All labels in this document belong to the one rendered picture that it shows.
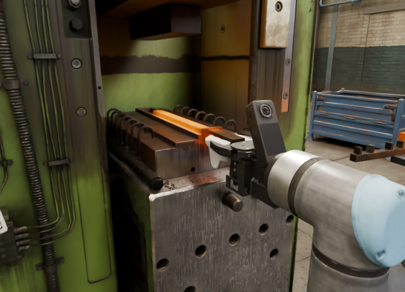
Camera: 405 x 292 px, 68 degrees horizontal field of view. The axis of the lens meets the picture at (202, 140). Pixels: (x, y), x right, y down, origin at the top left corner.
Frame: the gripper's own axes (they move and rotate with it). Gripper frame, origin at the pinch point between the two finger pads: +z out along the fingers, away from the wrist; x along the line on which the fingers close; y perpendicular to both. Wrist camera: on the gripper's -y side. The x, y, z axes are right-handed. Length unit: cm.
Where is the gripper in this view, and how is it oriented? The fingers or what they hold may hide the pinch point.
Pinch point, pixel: (216, 136)
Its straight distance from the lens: 62.6
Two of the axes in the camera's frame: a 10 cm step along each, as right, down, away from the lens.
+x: 8.7, -1.3, 4.8
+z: -5.0, -2.2, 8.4
